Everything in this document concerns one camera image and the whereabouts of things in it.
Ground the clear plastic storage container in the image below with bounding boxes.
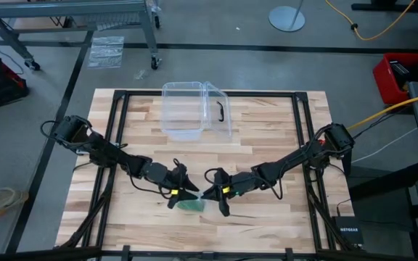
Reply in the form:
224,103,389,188
160,80,209,142

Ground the flat clear plastic bag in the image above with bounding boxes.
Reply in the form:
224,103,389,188
86,35,126,70

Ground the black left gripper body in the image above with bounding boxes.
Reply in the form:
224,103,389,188
161,162,191,193

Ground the thin yellow floor cable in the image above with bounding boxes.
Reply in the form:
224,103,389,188
324,0,417,41

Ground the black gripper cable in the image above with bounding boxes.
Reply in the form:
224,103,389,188
203,167,221,188
126,157,181,199

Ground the black Netgear network switch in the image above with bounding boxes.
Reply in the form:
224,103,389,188
333,215,364,245

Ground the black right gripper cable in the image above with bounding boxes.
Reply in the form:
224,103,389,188
203,167,221,188

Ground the thick yellow hanging cable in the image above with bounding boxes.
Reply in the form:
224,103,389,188
346,89,418,131

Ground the black stand base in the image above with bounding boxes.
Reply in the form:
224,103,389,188
350,0,418,48

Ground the clear plastic zip bag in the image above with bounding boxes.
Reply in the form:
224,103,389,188
175,189,207,213

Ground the white floor cable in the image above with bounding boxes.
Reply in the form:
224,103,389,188
351,126,418,164

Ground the red plastic bin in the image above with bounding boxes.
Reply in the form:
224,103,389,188
372,52,418,107

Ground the grey metal cart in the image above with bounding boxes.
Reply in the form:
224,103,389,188
0,0,163,72

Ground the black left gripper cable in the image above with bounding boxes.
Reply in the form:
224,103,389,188
126,157,181,199

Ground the black box with label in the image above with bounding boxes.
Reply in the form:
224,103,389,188
389,60,410,88

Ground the round grey base stand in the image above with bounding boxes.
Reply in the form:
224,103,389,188
268,0,306,33

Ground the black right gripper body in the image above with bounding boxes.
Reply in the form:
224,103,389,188
226,171,259,199

